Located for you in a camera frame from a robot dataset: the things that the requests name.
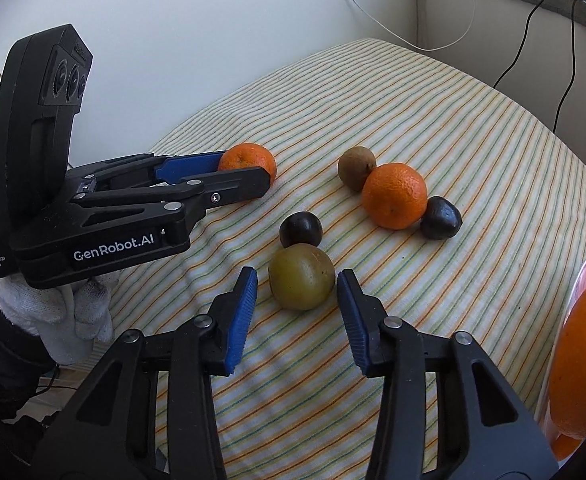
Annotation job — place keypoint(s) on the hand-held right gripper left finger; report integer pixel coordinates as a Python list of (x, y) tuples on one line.
[(240, 320)]

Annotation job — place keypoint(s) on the person's left hand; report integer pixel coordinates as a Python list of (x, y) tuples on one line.
[(53, 320)]

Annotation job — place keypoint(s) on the small tangerine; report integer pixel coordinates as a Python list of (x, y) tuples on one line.
[(250, 157)]

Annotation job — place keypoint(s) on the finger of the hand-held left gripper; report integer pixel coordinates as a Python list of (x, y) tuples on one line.
[(233, 185), (188, 165)]

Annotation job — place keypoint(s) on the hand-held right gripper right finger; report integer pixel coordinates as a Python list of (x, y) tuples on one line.
[(355, 325)]

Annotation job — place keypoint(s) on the green round fruit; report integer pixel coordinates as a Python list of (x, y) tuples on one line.
[(300, 276)]

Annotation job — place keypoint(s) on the brown kiwi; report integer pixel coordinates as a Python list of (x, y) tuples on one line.
[(355, 165)]

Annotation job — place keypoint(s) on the medium orange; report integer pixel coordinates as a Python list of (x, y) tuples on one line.
[(565, 447)]

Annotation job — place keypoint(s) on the large orange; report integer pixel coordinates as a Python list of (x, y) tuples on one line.
[(580, 360)]

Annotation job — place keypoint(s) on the dark plum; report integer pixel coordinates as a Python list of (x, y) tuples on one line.
[(300, 229), (440, 219)]

